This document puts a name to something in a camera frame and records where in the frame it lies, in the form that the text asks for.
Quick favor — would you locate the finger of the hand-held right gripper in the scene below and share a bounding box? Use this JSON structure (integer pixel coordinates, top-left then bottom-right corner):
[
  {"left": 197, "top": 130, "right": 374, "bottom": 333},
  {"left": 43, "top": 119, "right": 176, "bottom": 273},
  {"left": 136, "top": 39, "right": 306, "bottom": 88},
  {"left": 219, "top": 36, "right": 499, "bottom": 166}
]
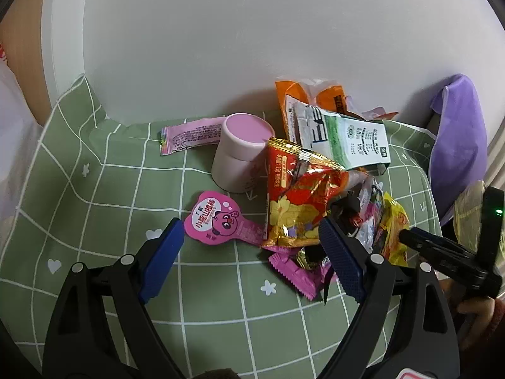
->
[{"left": 398, "top": 229, "right": 503, "bottom": 298}]

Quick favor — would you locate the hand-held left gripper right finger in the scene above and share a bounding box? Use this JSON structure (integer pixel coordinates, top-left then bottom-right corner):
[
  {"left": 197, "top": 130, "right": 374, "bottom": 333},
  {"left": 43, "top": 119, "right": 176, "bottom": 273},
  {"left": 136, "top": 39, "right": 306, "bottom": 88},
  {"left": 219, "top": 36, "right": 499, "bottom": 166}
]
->
[{"left": 318, "top": 217, "right": 460, "bottom": 379}]

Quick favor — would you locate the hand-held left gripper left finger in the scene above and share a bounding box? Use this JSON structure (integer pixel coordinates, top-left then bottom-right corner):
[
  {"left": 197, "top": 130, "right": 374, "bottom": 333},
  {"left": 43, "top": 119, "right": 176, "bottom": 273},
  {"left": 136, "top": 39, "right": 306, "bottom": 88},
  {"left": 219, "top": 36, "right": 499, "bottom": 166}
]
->
[{"left": 43, "top": 217, "right": 186, "bottom": 379}]

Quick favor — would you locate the yellow black snack packet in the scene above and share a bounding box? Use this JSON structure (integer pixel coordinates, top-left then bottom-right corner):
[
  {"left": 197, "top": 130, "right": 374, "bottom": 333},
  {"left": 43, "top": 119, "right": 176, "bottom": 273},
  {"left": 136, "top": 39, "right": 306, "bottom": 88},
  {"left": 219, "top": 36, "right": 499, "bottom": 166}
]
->
[{"left": 371, "top": 191, "right": 411, "bottom": 265}]

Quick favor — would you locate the clear pink printed packet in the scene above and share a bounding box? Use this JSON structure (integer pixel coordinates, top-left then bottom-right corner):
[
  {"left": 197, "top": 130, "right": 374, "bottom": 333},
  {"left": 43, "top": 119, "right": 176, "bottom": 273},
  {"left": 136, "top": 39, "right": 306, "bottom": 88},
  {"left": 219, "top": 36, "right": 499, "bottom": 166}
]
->
[{"left": 331, "top": 170, "right": 385, "bottom": 253}]

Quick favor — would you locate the person's right forearm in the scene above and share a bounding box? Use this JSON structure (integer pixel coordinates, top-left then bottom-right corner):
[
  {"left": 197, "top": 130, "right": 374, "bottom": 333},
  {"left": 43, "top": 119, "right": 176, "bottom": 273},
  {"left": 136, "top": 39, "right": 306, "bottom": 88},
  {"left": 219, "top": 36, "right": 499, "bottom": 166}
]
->
[{"left": 483, "top": 298, "right": 505, "bottom": 350}]

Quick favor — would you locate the person's right hand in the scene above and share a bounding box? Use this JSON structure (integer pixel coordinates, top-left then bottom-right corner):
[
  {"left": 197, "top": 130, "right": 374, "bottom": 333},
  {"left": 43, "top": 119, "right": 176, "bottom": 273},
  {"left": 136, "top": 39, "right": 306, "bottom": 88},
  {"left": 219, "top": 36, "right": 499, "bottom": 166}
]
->
[{"left": 454, "top": 296, "right": 498, "bottom": 344}]

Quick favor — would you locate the yellow mesh cloth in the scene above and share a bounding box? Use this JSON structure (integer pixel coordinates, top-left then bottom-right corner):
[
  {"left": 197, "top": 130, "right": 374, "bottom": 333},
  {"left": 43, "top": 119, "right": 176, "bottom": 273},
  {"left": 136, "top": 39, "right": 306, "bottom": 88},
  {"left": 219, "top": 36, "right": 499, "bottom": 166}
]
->
[{"left": 454, "top": 180, "right": 505, "bottom": 245}]

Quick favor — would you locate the magenta zigzag-edged wrapper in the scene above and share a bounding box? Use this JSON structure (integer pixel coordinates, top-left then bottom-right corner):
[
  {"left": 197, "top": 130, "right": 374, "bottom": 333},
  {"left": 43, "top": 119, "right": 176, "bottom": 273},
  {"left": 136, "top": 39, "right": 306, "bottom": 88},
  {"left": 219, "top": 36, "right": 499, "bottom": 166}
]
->
[{"left": 268, "top": 247, "right": 340, "bottom": 303}]

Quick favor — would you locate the striped beige curtain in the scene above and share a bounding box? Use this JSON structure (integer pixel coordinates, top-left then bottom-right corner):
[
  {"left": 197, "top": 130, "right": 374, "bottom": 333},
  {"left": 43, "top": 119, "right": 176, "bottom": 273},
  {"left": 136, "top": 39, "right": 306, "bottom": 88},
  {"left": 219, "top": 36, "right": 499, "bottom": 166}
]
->
[{"left": 487, "top": 118, "right": 505, "bottom": 190}]

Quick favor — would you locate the green checked bed sheet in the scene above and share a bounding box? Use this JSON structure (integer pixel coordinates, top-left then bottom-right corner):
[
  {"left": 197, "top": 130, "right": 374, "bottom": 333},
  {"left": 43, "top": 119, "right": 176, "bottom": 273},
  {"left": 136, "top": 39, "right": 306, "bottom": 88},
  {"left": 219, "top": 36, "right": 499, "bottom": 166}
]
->
[{"left": 0, "top": 73, "right": 443, "bottom": 379}]

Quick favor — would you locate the pink bear-shaped wrapper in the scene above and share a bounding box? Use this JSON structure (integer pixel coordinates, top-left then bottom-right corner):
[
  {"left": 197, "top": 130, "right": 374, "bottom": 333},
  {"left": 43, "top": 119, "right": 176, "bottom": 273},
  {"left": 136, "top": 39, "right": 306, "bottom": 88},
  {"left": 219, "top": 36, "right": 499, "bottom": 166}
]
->
[{"left": 184, "top": 191, "right": 266, "bottom": 246}]

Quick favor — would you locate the red gold snack packet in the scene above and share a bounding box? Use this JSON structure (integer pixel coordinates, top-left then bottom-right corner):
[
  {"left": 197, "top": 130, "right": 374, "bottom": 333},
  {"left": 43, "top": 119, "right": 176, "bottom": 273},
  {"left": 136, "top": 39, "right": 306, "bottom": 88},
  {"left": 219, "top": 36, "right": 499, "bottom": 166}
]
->
[{"left": 262, "top": 137, "right": 350, "bottom": 249}]

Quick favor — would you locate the purple cloth bag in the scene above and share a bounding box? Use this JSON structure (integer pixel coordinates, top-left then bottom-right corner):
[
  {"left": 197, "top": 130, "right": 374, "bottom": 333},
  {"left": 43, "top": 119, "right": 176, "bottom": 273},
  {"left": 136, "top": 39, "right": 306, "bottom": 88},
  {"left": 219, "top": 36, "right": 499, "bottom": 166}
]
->
[{"left": 428, "top": 73, "right": 490, "bottom": 226}]

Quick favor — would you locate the white green sachet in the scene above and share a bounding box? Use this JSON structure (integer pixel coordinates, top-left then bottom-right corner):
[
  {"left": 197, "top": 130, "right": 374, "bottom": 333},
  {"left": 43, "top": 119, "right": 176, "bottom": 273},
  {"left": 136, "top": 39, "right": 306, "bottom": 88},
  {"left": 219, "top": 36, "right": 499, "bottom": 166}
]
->
[{"left": 290, "top": 100, "right": 391, "bottom": 170}]

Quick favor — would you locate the pink long wrapper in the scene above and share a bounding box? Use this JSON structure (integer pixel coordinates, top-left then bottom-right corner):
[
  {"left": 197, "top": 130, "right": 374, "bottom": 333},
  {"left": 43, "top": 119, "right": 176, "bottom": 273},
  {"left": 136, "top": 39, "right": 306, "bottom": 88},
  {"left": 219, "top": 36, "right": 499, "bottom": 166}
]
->
[{"left": 159, "top": 115, "right": 227, "bottom": 155}]

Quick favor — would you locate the pink round jar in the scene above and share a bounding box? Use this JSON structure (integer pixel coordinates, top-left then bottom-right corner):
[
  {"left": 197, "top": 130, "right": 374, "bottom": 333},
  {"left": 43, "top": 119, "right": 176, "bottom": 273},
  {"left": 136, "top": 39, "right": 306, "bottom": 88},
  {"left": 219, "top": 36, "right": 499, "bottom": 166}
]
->
[{"left": 211, "top": 113, "right": 276, "bottom": 193}]

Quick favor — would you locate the pale pink packet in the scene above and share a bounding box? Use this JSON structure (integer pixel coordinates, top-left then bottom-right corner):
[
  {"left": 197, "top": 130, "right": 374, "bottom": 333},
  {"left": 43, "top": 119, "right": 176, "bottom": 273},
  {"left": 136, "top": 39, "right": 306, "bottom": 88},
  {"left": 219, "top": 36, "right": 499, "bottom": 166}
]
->
[{"left": 347, "top": 95, "right": 400, "bottom": 121}]

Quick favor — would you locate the orange snack packet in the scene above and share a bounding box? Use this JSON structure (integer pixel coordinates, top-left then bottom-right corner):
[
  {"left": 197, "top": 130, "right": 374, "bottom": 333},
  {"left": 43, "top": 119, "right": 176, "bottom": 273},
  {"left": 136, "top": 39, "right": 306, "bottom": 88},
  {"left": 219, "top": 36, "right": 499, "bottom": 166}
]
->
[{"left": 275, "top": 79, "right": 350, "bottom": 143}]

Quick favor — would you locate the white plastic bag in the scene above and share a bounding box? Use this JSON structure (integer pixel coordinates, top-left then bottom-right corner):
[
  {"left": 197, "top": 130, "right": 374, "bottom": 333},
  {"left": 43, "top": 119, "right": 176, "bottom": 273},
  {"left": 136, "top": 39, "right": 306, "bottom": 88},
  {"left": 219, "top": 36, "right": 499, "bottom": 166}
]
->
[{"left": 0, "top": 43, "right": 44, "bottom": 222}]

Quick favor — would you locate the tan wooden board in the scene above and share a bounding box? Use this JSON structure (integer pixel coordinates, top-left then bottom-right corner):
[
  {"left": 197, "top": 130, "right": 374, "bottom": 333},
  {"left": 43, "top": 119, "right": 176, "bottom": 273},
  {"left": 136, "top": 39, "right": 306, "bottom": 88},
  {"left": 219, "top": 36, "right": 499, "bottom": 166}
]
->
[{"left": 0, "top": 0, "right": 52, "bottom": 123}]

